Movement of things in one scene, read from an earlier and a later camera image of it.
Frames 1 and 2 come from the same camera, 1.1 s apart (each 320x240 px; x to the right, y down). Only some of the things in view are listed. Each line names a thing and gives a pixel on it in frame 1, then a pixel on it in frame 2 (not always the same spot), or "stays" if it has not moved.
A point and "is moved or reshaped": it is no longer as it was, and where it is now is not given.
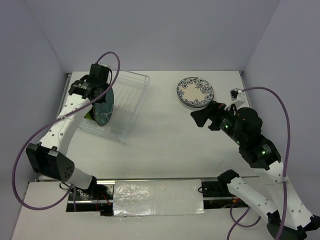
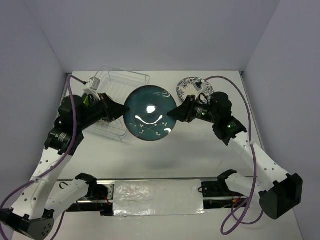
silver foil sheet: x=158 y=197 stays
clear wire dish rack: x=129 y=89 stays
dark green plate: x=103 y=111 is moved or reshaped
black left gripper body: x=104 y=88 to x=93 y=113
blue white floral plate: x=195 y=92 stays
